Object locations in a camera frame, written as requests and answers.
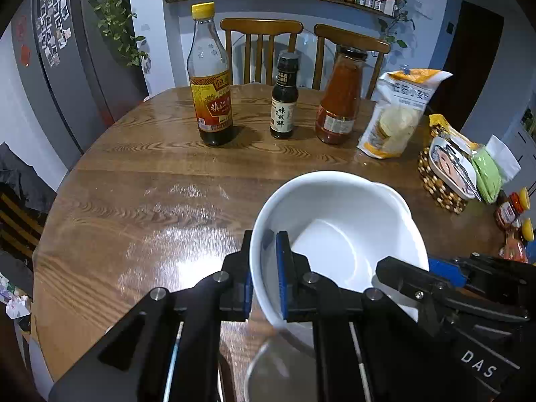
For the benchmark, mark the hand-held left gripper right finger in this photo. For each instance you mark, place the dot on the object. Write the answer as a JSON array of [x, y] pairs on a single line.
[[282, 276]]

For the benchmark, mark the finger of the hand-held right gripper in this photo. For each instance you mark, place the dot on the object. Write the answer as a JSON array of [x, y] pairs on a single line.
[[446, 270], [402, 274]]

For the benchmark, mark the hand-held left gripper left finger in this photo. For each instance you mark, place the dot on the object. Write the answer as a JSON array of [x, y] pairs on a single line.
[[234, 284]]

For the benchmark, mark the large white bowl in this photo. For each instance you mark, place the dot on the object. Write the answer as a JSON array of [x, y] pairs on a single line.
[[418, 243]]

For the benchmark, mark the orange sauce jar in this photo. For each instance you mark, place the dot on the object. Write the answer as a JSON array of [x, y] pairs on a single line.
[[517, 247]]

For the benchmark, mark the red-label sauce jar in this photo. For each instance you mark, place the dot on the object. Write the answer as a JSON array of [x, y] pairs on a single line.
[[506, 213]]

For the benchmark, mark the white rectangular tray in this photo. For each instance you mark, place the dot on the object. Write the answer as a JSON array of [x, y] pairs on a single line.
[[450, 176]]

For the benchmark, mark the green packet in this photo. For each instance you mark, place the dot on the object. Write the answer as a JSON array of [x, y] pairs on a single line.
[[488, 176]]

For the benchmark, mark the metal utensil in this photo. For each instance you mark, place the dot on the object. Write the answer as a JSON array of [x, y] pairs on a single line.
[[462, 165]]

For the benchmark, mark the pink plastic utensil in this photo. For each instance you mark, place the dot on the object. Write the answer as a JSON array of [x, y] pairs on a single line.
[[444, 159]]

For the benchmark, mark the white paper packet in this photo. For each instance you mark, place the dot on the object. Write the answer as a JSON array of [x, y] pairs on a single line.
[[506, 159]]

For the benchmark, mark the yellow packet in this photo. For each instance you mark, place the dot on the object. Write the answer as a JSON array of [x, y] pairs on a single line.
[[439, 123]]

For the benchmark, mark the white and yellow snack bag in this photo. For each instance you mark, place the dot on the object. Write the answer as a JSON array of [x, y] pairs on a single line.
[[398, 121]]

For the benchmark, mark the small dark soy sauce bottle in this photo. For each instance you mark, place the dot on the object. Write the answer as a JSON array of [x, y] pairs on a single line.
[[284, 109]]

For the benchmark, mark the yellow-capped vinegar bottle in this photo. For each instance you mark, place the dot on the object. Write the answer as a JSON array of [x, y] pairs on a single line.
[[211, 109]]

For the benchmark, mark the red sauce bottle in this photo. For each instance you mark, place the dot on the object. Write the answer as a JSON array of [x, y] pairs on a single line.
[[339, 104]]

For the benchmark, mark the dark door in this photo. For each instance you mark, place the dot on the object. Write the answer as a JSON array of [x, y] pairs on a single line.
[[473, 63]]

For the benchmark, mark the pile of white boxes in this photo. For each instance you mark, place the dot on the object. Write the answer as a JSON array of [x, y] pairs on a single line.
[[16, 305]]

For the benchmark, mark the wooden chair with dark cloth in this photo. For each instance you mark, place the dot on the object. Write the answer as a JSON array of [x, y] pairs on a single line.
[[21, 226]]

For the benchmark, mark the dark cloth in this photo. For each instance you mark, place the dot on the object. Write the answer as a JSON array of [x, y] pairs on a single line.
[[21, 176]]

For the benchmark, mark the green plant beside shelf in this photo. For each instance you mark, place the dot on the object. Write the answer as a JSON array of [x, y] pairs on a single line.
[[398, 21]]

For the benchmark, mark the grey refrigerator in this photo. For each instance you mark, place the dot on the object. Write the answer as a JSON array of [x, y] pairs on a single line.
[[83, 71]]

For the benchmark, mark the trailing green plant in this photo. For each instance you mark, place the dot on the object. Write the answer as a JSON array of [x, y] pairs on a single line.
[[113, 21]]

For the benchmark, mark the red fridge sticker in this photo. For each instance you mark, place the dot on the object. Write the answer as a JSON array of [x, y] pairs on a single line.
[[26, 55]]

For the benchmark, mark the group of fridge photo magnets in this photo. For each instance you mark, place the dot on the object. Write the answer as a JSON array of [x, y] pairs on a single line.
[[52, 29]]

